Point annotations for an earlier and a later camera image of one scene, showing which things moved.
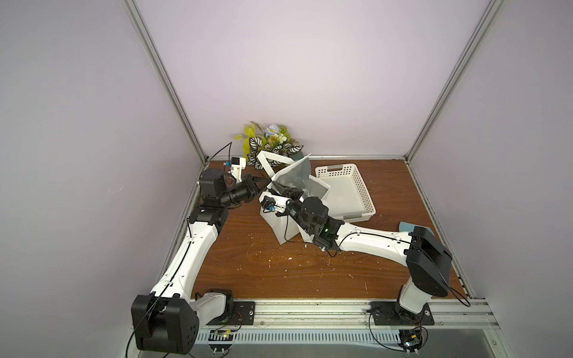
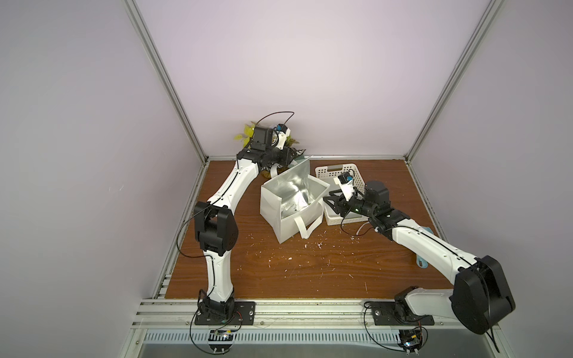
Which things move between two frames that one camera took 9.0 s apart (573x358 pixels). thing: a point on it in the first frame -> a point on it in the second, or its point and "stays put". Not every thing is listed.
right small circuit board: (411, 340) stays put
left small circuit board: (221, 340) stays put
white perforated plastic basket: (348, 198) stays put
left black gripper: (248, 190) -> (286, 155)
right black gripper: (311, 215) -> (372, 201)
